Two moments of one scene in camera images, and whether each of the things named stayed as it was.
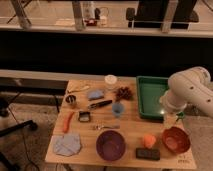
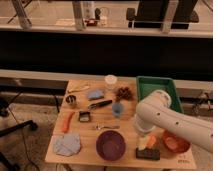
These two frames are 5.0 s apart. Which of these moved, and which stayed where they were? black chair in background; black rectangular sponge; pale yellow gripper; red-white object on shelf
Moved: pale yellow gripper
Stayed: black rectangular sponge; red-white object on shelf; black chair in background
